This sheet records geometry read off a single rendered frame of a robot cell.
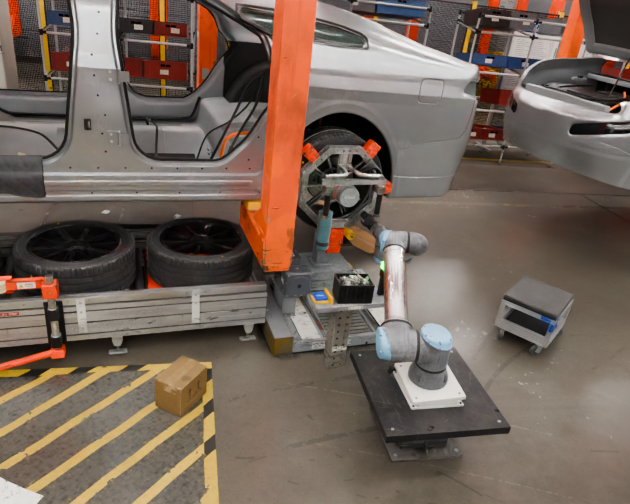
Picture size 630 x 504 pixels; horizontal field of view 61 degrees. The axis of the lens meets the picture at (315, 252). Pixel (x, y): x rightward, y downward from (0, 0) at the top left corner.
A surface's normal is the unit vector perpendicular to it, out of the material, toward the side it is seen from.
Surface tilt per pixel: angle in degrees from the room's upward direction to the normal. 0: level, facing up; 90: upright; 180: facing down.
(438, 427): 0
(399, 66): 80
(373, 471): 0
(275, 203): 90
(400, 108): 90
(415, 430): 0
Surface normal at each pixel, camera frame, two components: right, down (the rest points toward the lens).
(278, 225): 0.32, 0.45
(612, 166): -0.46, 0.51
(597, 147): -0.67, 0.25
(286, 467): 0.11, -0.89
